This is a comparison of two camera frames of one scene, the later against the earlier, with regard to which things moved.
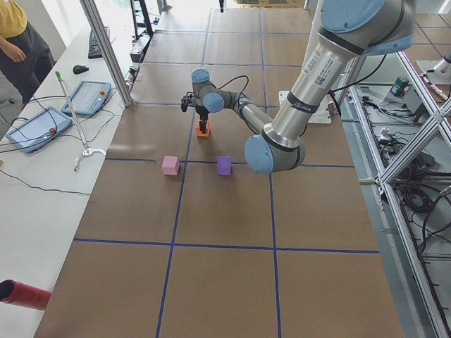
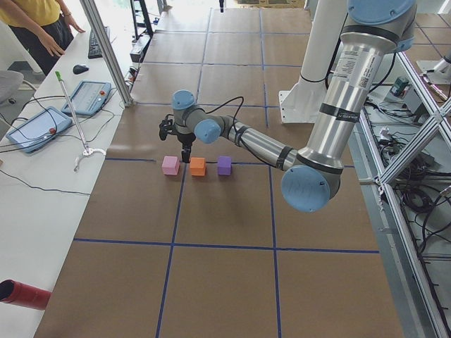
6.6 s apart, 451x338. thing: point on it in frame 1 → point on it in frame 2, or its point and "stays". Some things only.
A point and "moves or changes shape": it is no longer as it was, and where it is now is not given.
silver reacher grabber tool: [87, 151] stays
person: [25, 56] → [44, 27]
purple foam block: [225, 165] stays
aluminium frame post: [110, 56] stays
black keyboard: [94, 51] stays
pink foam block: [170, 165] stays
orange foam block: [199, 133] moves or changes shape
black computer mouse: [78, 69] stays
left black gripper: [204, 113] → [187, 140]
